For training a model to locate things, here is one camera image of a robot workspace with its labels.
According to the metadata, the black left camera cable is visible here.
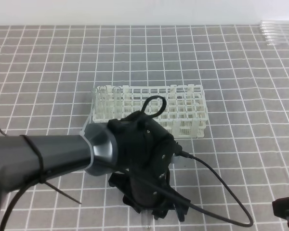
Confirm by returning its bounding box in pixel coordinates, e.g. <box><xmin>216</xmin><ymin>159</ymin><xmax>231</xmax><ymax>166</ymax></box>
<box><xmin>0</xmin><ymin>95</ymin><xmax>254</xmax><ymax>231</ymax></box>

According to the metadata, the leftmost glass tube in rack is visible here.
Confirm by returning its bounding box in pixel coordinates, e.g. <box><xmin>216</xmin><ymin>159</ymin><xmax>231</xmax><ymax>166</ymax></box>
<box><xmin>92</xmin><ymin>87</ymin><xmax>102</xmax><ymax>119</ymax></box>

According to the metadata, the spare glass tubes bundle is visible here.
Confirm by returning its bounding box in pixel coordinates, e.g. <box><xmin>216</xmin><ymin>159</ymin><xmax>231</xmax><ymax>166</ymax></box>
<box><xmin>260</xmin><ymin>20</ymin><xmax>289</xmax><ymax>46</ymax></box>

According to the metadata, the clear glass test tube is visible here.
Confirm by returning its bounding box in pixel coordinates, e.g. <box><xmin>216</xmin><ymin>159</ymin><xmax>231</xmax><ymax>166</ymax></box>
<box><xmin>140</xmin><ymin>210</ymin><xmax>153</xmax><ymax>230</ymax></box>

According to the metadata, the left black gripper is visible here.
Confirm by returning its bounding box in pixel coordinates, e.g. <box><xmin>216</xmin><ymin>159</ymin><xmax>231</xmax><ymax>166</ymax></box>
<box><xmin>108</xmin><ymin>166</ymin><xmax>190</xmax><ymax>220</ymax></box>

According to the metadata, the glass tube in rack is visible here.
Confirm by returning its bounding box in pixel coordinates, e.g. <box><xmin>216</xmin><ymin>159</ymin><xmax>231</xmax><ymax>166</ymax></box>
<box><xmin>99</xmin><ymin>85</ymin><xmax>109</xmax><ymax>120</ymax></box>
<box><xmin>92</xmin><ymin>87</ymin><xmax>102</xmax><ymax>119</ymax></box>

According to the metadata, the white plastic test tube rack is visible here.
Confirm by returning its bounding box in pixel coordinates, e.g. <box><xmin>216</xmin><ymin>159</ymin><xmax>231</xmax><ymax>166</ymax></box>
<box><xmin>91</xmin><ymin>84</ymin><xmax>209</xmax><ymax>139</ymax></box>

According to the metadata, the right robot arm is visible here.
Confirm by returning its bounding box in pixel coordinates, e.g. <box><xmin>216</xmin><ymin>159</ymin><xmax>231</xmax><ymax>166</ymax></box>
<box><xmin>272</xmin><ymin>197</ymin><xmax>289</xmax><ymax>227</ymax></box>

